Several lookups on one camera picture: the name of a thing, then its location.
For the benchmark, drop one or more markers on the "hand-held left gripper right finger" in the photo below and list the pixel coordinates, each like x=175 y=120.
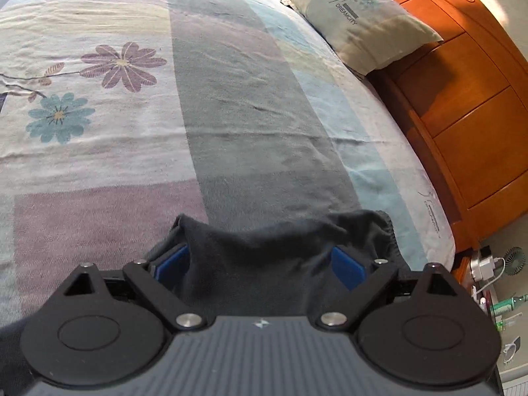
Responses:
x=348 y=266

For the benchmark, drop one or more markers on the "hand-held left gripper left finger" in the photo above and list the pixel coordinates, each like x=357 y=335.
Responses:
x=171 y=264

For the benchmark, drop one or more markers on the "dark grey pants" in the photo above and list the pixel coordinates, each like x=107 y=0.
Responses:
x=268 y=255

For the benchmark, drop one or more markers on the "white power adapter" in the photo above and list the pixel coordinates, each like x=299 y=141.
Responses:
x=484 y=268

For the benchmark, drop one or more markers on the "green tube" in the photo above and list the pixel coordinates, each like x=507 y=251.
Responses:
x=507 y=303

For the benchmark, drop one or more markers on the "small grey fan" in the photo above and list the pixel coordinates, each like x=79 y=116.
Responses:
x=512 y=258

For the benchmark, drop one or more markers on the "floral patchwork bed sheet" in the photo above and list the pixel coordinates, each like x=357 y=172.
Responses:
x=227 y=90

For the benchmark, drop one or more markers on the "wooden headboard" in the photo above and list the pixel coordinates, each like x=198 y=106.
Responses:
x=474 y=111

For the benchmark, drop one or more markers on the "beige printed pillow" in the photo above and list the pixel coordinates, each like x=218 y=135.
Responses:
x=359 y=20

